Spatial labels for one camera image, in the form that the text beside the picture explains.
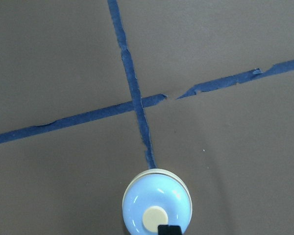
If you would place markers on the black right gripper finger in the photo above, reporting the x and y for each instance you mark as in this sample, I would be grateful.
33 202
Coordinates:
169 230

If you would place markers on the blue service bell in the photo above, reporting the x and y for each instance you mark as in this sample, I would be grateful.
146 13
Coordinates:
156 197

